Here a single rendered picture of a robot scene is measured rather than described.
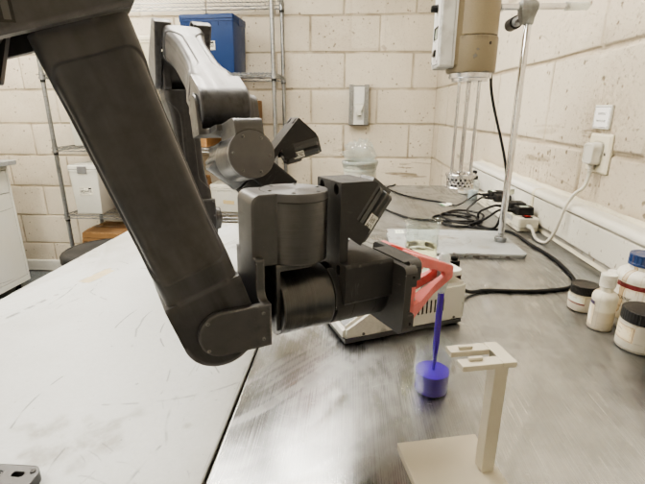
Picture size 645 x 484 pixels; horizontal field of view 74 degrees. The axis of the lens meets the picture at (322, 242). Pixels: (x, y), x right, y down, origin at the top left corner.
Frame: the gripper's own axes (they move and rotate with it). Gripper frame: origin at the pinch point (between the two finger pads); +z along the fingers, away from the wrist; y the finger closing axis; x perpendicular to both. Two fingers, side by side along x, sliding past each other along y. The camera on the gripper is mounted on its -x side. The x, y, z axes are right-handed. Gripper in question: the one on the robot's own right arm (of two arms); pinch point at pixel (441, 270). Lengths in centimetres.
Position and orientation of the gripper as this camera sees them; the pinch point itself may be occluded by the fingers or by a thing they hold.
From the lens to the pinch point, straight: 47.9
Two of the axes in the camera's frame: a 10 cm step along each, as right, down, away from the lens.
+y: -4.7, -2.6, 8.4
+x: -0.2, 9.6, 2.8
